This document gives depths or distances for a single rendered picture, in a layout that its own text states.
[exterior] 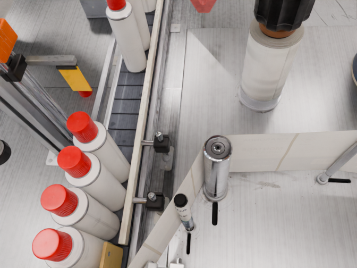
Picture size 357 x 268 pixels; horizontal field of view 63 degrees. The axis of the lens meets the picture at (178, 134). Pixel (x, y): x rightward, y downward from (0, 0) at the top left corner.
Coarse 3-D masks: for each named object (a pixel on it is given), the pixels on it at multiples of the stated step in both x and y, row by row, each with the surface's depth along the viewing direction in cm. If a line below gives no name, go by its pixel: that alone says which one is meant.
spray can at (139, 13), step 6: (126, 0) 58; (132, 0) 58; (138, 0) 59; (132, 6) 59; (138, 6) 60; (138, 12) 61; (138, 18) 62; (144, 18) 64; (138, 24) 64; (144, 24) 65; (144, 30) 66; (144, 36) 67; (144, 42) 68; (144, 48) 70
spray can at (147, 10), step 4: (144, 0) 74; (148, 0) 74; (152, 0) 74; (156, 0) 76; (144, 4) 75; (148, 4) 75; (152, 4) 75; (156, 4) 77; (144, 8) 76; (148, 8) 76; (152, 8) 76; (144, 12) 77; (148, 12) 77; (152, 12) 77
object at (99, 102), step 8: (112, 32) 64; (112, 40) 63; (112, 48) 62; (112, 56) 61; (104, 64) 60; (104, 72) 59; (104, 80) 58; (104, 88) 57; (96, 96) 56; (104, 96) 57; (96, 104) 55; (96, 112) 54; (96, 120) 54
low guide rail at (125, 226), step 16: (160, 0) 74; (160, 16) 73; (144, 80) 63; (144, 96) 61; (144, 112) 59; (144, 128) 59; (128, 192) 52; (128, 208) 50; (128, 224) 49; (128, 240) 50
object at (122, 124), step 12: (120, 72) 69; (144, 72) 68; (120, 84) 67; (132, 84) 67; (120, 96) 66; (132, 96) 65; (120, 108) 64; (132, 108) 64; (120, 120) 63; (132, 120) 63; (108, 132) 62; (120, 132) 61; (132, 132) 61; (144, 132) 61; (120, 144) 60; (132, 144) 60; (120, 216) 53; (132, 216) 53; (120, 228) 52
